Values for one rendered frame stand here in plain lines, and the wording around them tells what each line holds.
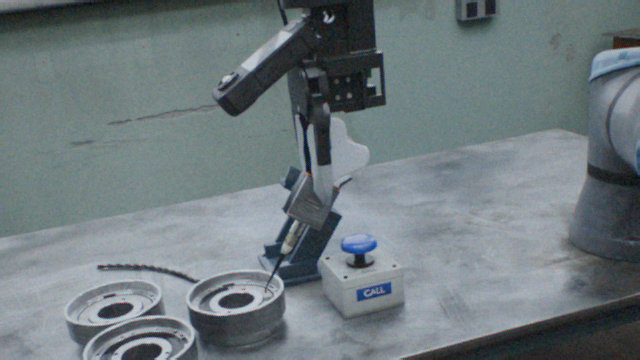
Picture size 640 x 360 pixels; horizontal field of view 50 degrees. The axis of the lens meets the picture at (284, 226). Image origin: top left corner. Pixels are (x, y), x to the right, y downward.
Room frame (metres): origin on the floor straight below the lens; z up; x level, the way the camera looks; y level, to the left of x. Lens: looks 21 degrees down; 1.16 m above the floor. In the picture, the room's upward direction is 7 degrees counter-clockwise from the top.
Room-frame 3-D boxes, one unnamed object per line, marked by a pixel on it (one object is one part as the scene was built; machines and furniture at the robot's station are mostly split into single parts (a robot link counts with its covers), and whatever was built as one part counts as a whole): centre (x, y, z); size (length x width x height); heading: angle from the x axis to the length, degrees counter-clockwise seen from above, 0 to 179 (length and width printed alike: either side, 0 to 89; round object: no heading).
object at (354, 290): (0.69, -0.08, 0.82); 0.08 x 0.07 x 0.05; 104
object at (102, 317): (0.67, 0.19, 0.82); 0.10 x 0.10 x 0.04
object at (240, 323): (0.66, 0.06, 0.82); 0.10 x 0.10 x 0.04
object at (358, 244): (0.69, -0.08, 0.85); 0.04 x 0.04 x 0.05
